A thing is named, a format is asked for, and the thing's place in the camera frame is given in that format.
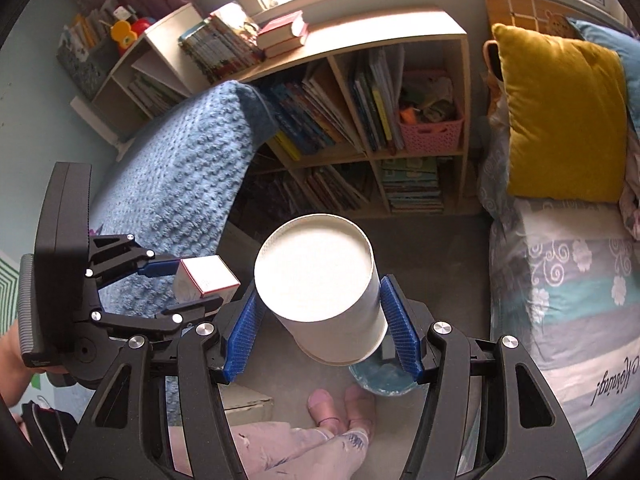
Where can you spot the person's left foot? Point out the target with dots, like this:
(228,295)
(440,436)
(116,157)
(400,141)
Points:
(325,407)

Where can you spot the orange tiled headboard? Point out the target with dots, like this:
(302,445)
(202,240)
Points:
(515,10)

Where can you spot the green striped wall sticker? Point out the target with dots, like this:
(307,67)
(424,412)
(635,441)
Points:
(6,285)

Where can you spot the yellow toy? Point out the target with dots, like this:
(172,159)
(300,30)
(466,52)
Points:
(122,35)

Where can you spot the blue knitted blanket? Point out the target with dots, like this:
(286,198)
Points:
(175,180)

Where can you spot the person's left forearm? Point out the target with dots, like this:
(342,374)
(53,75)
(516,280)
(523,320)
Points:
(12,365)

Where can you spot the stack of flat picture books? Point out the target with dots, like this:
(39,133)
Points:
(412,185)

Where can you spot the yellow pillow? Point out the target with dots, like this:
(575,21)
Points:
(560,120)

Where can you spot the white paper cup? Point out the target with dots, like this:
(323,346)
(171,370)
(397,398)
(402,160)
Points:
(320,280)

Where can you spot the pink floral cloth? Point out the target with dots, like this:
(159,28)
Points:
(631,205)

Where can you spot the red toy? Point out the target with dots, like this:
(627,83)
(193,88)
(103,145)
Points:
(143,25)

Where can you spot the pink plastic basket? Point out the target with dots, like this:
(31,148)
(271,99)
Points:
(430,135)

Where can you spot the small white bookshelf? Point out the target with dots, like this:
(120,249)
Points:
(170,40)

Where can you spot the pile of small toys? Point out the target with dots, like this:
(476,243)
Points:
(425,102)

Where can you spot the grey patterned storage box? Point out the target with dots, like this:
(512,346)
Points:
(82,67)

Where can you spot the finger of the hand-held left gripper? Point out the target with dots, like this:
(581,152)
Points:
(160,266)
(170,317)

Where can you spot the stack of comic books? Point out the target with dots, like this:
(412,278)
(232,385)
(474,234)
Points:
(220,50)

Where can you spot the row of tall picture books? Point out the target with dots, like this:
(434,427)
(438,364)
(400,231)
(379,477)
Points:
(375,100)

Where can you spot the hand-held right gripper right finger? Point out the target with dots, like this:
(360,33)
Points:
(400,330)

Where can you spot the black bag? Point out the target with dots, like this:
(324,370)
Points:
(47,435)

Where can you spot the small white box red edges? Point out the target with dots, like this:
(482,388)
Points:
(207,275)

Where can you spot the patterned bed sheet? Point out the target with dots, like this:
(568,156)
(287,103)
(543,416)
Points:
(550,285)

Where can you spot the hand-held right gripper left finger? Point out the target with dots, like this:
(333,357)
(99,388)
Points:
(245,335)

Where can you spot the row of leaning dark books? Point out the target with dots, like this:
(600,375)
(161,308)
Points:
(320,190)

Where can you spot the wooden cube bookshelf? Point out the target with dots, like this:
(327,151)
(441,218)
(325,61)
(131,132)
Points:
(380,25)

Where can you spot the blue pillow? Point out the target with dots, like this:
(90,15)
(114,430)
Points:
(627,60)

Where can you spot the red hardcover book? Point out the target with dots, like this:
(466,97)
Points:
(282,25)
(285,46)

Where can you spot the row of colourful thin books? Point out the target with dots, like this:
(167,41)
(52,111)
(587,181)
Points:
(312,110)

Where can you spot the person's leg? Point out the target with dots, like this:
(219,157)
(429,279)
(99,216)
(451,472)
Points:
(290,455)

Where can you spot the beige cardboard box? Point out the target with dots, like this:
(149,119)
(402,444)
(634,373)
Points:
(247,405)

